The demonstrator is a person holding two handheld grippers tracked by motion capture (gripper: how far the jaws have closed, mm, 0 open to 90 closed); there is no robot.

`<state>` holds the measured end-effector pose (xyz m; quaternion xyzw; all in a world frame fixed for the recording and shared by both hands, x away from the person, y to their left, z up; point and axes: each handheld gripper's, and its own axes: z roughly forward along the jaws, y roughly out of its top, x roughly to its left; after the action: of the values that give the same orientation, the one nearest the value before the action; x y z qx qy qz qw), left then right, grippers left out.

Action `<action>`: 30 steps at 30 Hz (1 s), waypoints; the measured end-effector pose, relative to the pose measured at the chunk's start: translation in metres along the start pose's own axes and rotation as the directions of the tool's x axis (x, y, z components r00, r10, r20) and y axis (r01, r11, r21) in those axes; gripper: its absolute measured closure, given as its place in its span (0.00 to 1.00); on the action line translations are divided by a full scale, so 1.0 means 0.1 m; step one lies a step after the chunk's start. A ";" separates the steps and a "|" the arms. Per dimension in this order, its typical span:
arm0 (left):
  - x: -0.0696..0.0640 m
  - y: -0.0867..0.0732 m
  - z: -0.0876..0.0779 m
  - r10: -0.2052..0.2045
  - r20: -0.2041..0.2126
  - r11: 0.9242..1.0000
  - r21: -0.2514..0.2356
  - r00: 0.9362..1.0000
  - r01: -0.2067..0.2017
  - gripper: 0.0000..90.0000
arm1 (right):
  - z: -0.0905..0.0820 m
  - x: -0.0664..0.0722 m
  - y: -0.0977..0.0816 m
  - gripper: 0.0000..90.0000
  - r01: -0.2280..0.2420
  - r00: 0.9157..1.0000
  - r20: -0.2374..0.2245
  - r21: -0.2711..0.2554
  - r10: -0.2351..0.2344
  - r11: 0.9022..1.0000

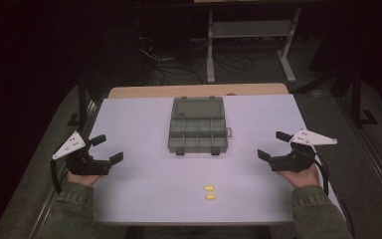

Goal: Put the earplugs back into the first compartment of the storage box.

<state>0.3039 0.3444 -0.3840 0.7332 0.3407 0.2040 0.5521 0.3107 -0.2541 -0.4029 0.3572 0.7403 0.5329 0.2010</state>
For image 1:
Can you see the wooden table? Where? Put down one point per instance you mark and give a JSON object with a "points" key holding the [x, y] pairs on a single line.
{"points": [[195, 90]]}

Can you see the person's left hand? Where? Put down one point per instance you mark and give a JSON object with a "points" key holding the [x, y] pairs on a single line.
{"points": [[83, 179]]}

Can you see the grey plastic compartment box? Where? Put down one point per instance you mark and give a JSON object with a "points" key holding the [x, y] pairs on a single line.
{"points": [[197, 132]]}

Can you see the black metal stand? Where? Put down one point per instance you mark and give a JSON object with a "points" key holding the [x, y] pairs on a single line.
{"points": [[82, 106], [357, 99]]}

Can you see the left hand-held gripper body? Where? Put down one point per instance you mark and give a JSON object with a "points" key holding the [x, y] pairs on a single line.
{"points": [[79, 162]]}

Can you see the person's right hand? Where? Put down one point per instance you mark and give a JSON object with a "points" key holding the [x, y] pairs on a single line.
{"points": [[301, 178]]}

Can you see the aluminium rail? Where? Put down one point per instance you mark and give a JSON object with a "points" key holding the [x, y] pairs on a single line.
{"points": [[51, 195], [371, 152]]}

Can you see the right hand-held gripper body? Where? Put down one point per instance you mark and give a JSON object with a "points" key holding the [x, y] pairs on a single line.
{"points": [[295, 159]]}

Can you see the yellow foam earplug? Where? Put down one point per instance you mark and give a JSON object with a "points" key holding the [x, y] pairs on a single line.
{"points": [[209, 188], [210, 196]]}

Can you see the white metal desk frame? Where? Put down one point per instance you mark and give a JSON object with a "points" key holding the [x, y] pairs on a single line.
{"points": [[252, 29]]}

